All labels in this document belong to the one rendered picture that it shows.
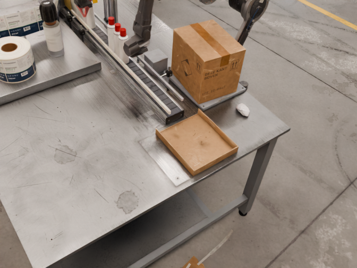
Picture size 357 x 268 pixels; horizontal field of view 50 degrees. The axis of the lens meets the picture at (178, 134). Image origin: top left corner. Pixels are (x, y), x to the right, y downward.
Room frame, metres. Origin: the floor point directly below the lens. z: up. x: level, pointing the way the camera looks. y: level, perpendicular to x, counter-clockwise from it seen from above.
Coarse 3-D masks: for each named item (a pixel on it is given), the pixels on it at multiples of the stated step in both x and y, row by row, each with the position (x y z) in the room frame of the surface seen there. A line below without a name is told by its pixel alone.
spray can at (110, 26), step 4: (112, 16) 1.81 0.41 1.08; (108, 20) 1.79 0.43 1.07; (112, 20) 1.78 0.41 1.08; (108, 24) 1.79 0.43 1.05; (112, 24) 1.78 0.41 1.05; (108, 28) 1.78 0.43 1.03; (112, 28) 1.77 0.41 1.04; (108, 32) 1.78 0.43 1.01; (112, 32) 1.77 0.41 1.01; (108, 36) 1.78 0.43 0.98; (112, 36) 1.77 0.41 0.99; (108, 40) 1.78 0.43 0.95; (112, 40) 1.77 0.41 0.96; (108, 44) 1.79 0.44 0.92; (112, 44) 1.77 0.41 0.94; (112, 48) 1.77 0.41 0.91
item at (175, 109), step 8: (64, 8) 2.21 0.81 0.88; (80, 24) 2.03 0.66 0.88; (96, 24) 2.05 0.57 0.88; (88, 32) 1.95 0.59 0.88; (96, 32) 1.96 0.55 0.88; (96, 40) 1.88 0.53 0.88; (104, 40) 1.89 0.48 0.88; (104, 48) 1.81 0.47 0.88; (112, 56) 1.74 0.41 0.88; (120, 64) 1.68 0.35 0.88; (128, 64) 1.68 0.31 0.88; (128, 72) 1.61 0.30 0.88; (136, 72) 1.62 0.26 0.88; (144, 80) 1.56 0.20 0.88; (152, 88) 1.50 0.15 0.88; (160, 96) 1.45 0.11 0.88; (168, 104) 1.39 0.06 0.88; (176, 112) 1.34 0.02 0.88
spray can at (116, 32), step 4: (116, 24) 1.74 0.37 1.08; (120, 24) 1.74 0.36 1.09; (116, 28) 1.73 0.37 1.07; (120, 28) 1.73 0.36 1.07; (116, 32) 1.73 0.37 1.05; (116, 36) 1.72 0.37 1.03; (116, 40) 1.72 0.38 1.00; (116, 44) 1.72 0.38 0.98; (116, 48) 1.72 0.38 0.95; (116, 52) 1.72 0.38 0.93
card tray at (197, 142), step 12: (192, 120) 1.34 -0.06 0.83; (204, 120) 1.35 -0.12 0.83; (156, 132) 1.23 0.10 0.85; (168, 132) 1.25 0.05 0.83; (180, 132) 1.25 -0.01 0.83; (192, 132) 1.26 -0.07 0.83; (204, 132) 1.27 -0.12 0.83; (216, 132) 1.28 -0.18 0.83; (168, 144) 1.15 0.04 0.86; (180, 144) 1.18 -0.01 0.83; (192, 144) 1.19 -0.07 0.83; (204, 144) 1.19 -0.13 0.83; (216, 144) 1.20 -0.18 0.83; (228, 144) 1.21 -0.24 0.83; (180, 156) 1.08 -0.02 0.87; (192, 156) 1.11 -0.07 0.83; (204, 156) 1.12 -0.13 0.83; (216, 156) 1.12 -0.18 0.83; (228, 156) 1.13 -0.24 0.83; (192, 168) 1.04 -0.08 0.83; (204, 168) 1.04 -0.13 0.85
